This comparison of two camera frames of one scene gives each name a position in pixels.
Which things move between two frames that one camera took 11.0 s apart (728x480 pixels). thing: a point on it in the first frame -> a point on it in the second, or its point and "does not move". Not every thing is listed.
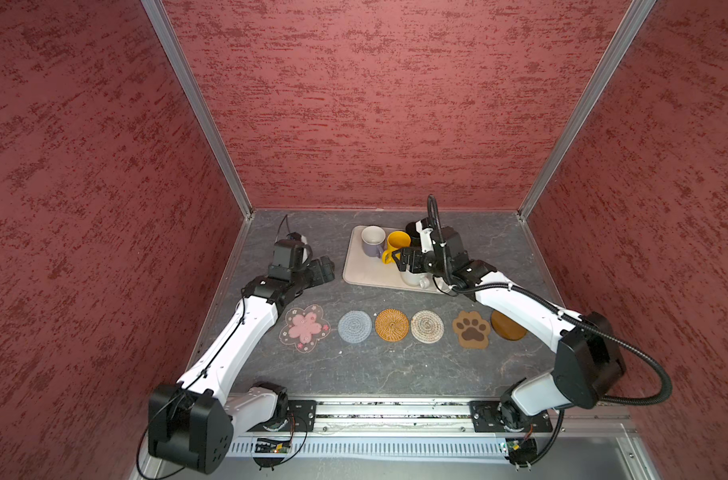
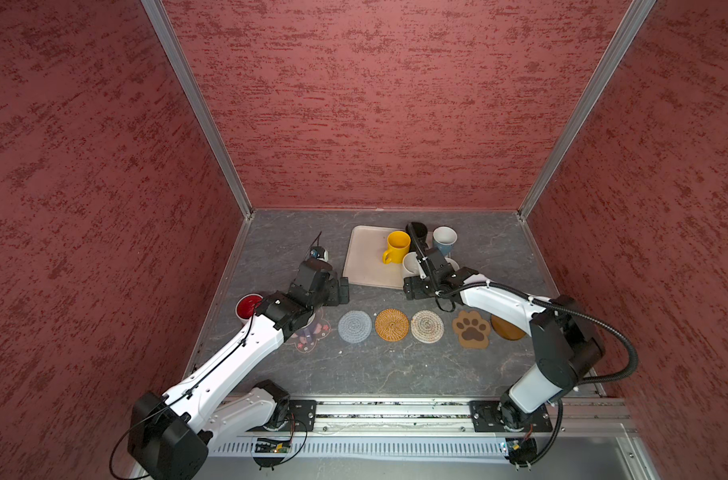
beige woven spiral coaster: x=427 y=326 does not move
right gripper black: x=415 y=253 -> x=418 y=292
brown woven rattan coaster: x=391 y=325 does not move
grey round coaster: x=354 y=326 does not move
